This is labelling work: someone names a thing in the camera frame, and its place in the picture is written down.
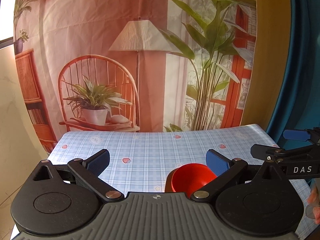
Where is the person's right hand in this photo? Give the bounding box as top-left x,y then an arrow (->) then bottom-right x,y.
305,185 -> 320,225

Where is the blue plaid tablecloth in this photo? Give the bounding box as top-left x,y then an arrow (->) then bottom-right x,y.
46,123 -> 318,238

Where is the printed room backdrop cloth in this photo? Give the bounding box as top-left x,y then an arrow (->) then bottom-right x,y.
14,0 -> 257,152

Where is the teal curtain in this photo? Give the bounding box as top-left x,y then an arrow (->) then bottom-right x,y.
266,0 -> 319,150

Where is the red bowl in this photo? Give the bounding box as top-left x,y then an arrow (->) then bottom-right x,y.
164,163 -> 217,198

